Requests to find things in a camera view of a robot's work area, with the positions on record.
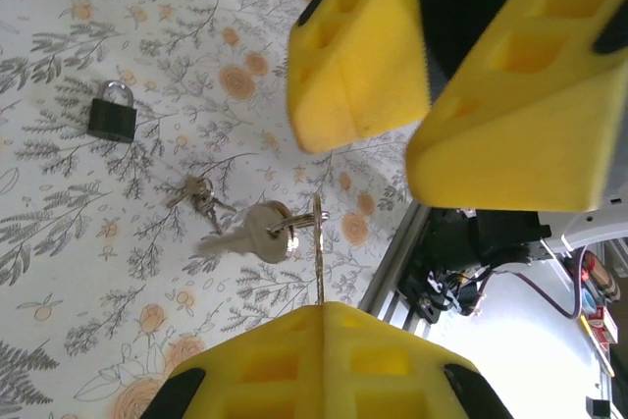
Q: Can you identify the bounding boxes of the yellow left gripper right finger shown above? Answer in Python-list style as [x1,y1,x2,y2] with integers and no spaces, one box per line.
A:
[322,300,514,419]

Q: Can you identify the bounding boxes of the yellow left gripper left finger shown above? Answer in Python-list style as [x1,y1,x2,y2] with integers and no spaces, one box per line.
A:
[140,303,326,419]

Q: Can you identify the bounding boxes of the brass key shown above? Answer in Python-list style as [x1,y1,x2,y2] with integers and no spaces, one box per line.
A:
[311,191,331,306]

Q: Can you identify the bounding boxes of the silver key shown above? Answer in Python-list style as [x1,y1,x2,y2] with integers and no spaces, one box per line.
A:
[197,202,295,264]

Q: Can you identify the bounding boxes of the metal key ring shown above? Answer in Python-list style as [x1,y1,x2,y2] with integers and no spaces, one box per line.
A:
[267,200,331,256]

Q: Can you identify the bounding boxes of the black padlock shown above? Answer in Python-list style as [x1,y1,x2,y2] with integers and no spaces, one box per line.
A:
[86,79,138,145]

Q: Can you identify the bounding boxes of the small key bunch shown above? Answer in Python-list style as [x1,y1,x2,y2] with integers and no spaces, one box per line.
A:
[165,175,237,235]

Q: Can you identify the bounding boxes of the red printed box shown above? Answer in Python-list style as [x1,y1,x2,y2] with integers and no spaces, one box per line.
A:
[586,305,619,349]

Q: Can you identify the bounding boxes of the small black box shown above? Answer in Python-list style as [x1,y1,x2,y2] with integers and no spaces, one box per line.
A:
[585,396,613,419]

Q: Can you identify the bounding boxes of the floral tablecloth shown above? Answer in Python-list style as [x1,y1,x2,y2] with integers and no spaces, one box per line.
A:
[0,0,423,419]

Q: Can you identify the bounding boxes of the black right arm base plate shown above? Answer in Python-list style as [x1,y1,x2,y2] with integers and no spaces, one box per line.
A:
[397,266,487,327]

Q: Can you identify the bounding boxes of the aluminium table frame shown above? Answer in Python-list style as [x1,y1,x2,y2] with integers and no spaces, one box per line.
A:
[357,200,436,340]

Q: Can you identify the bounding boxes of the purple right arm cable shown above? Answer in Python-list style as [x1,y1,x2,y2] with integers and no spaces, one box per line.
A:
[519,244,593,322]

